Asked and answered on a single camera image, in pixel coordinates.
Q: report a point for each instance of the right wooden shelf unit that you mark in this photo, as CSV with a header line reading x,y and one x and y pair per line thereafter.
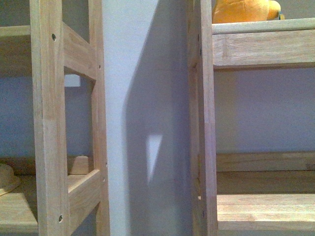
x,y
252,122

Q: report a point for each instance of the left wooden shelf unit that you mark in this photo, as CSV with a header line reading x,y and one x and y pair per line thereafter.
x,y
52,116

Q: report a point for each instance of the wooden shelf unit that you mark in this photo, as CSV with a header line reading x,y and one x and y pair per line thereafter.
x,y
52,116
252,122

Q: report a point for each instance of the yellow plush toy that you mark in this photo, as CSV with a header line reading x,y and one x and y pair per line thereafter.
x,y
235,11

